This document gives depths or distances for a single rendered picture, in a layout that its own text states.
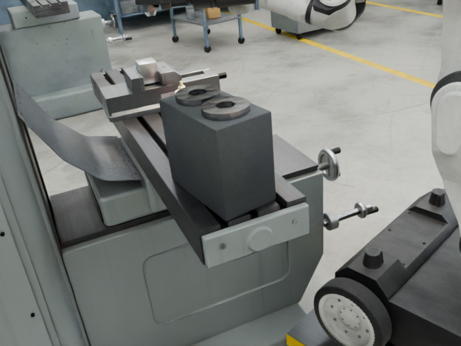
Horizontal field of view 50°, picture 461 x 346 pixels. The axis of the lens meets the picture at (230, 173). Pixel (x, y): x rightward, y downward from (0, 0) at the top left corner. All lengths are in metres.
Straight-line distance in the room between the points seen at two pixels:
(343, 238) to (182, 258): 1.11
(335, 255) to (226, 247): 1.40
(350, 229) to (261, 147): 1.60
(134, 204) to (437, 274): 0.79
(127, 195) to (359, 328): 0.67
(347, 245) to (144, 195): 1.27
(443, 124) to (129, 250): 0.84
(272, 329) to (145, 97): 0.84
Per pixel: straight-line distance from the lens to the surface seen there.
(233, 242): 0.93
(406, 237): 1.43
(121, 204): 1.31
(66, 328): 1.42
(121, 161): 1.37
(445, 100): 1.10
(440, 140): 1.14
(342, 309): 1.30
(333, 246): 2.35
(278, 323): 1.71
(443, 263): 1.39
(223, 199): 0.90
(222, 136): 0.84
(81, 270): 1.38
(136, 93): 1.46
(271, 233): 0.96
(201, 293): 1.56
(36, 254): 1.28
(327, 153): 1.70
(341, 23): 1.23
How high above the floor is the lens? 1.42
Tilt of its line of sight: 28 degrees down
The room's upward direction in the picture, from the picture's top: 6 degrees counter-clockwise
